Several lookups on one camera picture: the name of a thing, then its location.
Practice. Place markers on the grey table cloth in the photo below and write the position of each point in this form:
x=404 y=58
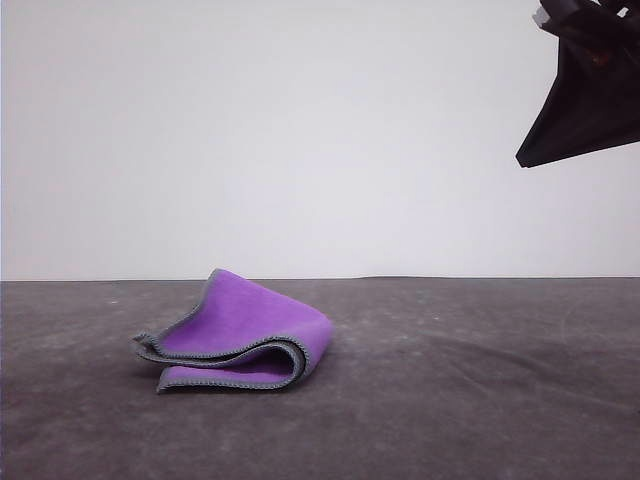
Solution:
x=100 y=425

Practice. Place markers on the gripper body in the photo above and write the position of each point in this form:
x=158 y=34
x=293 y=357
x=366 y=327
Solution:
x=600 y=25

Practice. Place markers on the purple towel with grey hem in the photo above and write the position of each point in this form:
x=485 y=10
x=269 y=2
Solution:
x=250 y=310

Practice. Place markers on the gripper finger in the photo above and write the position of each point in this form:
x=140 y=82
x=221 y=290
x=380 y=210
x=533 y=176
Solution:
x=565 y=95
x=605 y=125

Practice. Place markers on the small silver camera box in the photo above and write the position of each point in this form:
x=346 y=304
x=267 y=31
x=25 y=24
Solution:
x=541 y=18

